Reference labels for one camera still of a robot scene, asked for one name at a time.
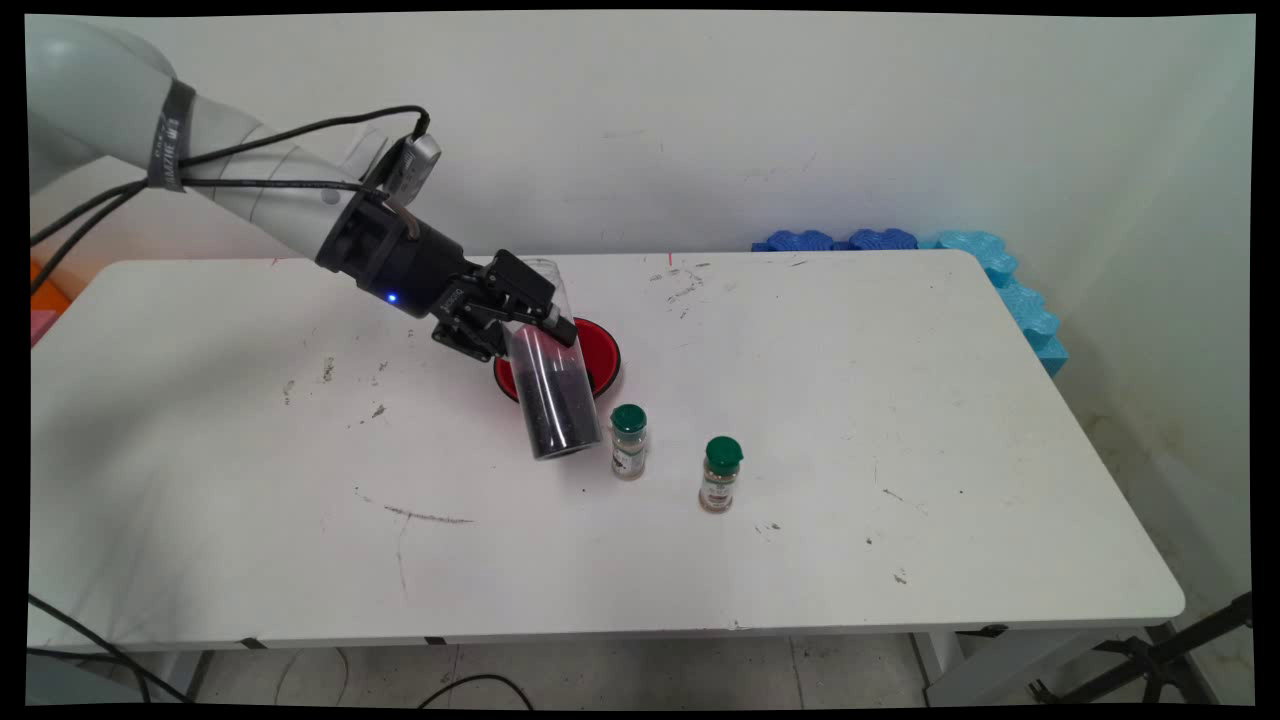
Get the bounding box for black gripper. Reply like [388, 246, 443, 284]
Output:
[318, 190, 579, 363]

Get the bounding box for clear plastic jar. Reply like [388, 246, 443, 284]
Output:
[503, 257, 604, 462]

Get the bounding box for red bowl black rim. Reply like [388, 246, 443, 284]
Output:
[493, 317, 622, 406]

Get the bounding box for green-capped spice bottle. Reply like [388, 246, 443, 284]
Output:
[609, 404, 649, 482]
[698, 436, 745, 515]

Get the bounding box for dark blue foam mat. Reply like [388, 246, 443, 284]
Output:
[752, 228, 919, 253]

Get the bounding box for orange foam mat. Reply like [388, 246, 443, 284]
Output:
[30, 260, 71, 313]

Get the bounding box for light blue foam mat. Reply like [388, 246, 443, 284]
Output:
[920, 230, 1069, 379]

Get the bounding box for white table leg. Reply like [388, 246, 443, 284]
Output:
[912, 630, 1101, 707]

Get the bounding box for black tripod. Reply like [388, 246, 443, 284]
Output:
[1030, 592, 1253, 706]

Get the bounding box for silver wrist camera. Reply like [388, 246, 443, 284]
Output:
[375, 133, 442, 206]

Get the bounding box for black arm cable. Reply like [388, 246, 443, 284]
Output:
[30, 178, 421, 296]
[30, 105, 433, 246]

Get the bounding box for black velcro strap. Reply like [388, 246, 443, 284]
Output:
[148, 78, 198, 193]

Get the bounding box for black looped cable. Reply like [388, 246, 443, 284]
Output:
[418, 673, 536, 709]

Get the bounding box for black floor cable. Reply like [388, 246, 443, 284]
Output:
[28, 594, 193, 704]

